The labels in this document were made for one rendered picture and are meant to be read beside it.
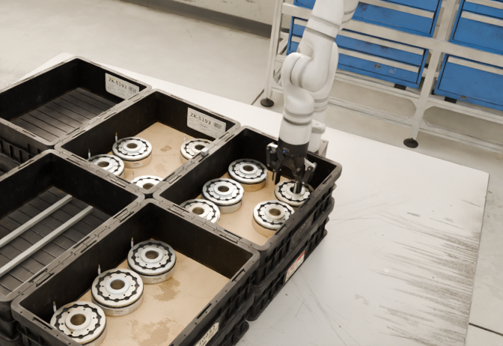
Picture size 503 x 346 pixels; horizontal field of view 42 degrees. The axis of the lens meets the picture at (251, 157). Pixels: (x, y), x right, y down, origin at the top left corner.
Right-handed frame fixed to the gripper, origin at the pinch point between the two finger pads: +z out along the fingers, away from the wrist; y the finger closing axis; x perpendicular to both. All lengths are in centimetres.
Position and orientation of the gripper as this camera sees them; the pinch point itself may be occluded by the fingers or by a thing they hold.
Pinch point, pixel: (287, 183)
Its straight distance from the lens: 164.0
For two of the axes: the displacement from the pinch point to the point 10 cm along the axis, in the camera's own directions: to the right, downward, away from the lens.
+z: -1.0, 8.2, 5.6
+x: 6.0, -4.0, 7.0
